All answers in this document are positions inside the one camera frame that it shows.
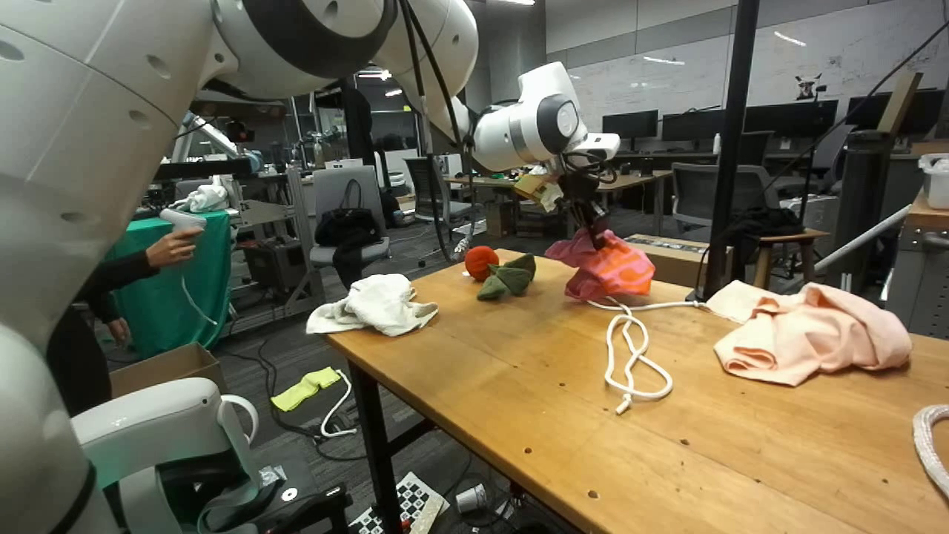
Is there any black gripper orange mount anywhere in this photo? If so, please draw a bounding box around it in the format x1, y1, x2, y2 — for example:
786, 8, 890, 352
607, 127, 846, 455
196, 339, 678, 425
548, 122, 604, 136
512, 167, 607, 244

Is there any pink orange shirt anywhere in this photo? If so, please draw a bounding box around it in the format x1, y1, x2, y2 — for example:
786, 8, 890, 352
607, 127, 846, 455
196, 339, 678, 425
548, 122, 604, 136
546, 229, 656, 302

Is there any white rope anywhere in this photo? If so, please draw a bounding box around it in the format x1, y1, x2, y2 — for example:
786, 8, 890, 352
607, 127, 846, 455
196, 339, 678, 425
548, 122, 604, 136
908, 401, 949, 502
582, 293, 712, 415

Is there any white terry towel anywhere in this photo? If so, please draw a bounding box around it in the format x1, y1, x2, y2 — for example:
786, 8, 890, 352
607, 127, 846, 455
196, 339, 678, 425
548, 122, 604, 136
306, 272, 438, 339

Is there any light pink cloth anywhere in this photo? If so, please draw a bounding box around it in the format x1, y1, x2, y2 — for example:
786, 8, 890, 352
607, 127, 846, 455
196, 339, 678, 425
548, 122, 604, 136
706, 283, 909, 385

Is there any white foreground robot arm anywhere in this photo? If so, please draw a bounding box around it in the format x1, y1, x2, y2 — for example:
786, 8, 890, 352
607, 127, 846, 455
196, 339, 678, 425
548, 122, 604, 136
0, 329, 273, 534

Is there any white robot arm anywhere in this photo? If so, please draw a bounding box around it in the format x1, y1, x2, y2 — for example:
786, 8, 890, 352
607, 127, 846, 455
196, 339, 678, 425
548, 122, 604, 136
0, 0, 619, 346

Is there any person's hand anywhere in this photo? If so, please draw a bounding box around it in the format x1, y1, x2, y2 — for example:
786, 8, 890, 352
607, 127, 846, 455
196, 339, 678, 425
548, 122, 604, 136
144, 231, 198, 268

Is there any cardboard box behind table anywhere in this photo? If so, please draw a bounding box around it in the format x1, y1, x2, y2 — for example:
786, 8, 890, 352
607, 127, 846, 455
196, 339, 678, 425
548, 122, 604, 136
628, 235, 709, 287

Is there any red plush radish toy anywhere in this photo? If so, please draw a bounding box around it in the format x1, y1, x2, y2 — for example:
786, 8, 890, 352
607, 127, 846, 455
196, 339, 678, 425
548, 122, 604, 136
462, 247, 497, 283

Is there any black vertical pole stand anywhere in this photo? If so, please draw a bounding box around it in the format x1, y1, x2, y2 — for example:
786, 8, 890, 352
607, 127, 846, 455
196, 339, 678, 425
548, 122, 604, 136
697, 0, 758, 300

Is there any wooden stool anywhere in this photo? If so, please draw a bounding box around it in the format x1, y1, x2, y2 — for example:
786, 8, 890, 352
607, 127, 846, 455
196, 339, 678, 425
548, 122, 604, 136
752, 229, 822, 290

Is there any yellow-green cloth on floor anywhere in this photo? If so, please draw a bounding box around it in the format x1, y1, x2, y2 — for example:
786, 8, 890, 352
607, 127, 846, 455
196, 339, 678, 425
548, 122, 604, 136
269, 369, 340, 413

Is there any checkerboard calibration card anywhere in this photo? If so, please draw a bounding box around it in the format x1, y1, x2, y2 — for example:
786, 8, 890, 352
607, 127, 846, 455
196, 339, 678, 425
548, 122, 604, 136
350, 471, 447, 534

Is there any white handheld controller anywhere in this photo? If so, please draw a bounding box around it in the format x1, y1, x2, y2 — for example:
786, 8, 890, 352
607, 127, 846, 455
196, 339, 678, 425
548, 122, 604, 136
159, 208, 208, 235

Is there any green draped cloth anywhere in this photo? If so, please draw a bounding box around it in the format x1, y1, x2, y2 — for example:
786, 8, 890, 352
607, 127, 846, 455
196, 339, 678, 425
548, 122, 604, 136
113, 211, 230, 355

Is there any cardboard box on floor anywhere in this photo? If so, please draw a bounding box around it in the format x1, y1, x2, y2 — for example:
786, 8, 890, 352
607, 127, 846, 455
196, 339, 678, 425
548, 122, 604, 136
110, 343, 226, 397

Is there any person in black sleeve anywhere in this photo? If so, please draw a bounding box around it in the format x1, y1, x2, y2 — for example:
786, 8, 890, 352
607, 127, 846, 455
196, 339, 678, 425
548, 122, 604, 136
46, 248, 156, 415

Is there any white cable on floor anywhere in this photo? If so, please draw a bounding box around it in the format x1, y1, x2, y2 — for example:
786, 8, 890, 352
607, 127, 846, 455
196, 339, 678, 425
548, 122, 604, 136
315, 369, 362, 443

